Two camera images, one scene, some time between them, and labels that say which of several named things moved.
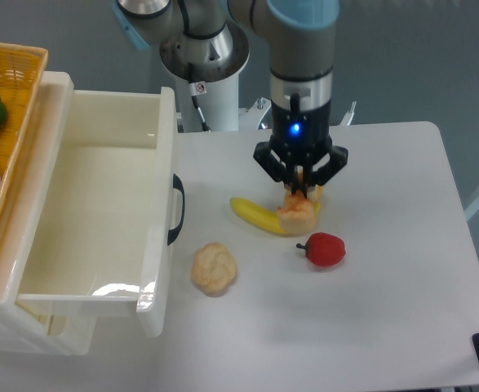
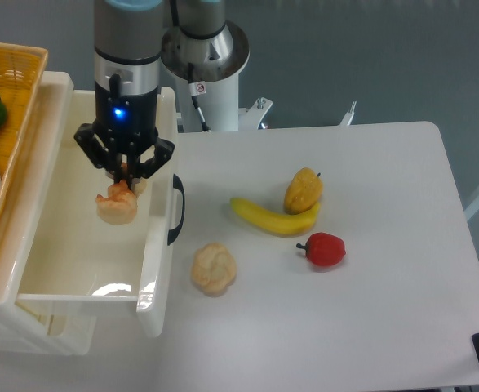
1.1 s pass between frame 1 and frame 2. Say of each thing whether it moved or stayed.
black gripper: moved
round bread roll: stayed
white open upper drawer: stayed
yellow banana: stayed
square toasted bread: moved
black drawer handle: stayed
